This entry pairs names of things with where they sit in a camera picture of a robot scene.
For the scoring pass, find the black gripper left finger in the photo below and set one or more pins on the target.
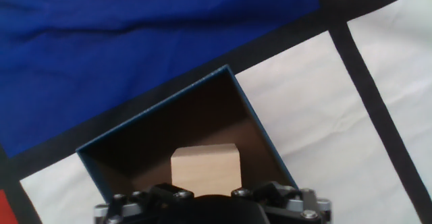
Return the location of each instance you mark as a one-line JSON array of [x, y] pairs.
[[128, 210]]

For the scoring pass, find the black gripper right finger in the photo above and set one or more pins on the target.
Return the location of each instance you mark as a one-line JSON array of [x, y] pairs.
[[297, 207]]

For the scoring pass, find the large wooden cube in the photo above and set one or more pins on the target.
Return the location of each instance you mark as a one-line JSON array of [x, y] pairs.
[[206, 170]]

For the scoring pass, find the blue square gift box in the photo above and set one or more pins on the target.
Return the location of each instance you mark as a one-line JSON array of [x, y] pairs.
[[152, 133]]

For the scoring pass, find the Mondrian colour block cloth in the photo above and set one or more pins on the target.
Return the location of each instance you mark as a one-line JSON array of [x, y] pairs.
[[101, 31]]

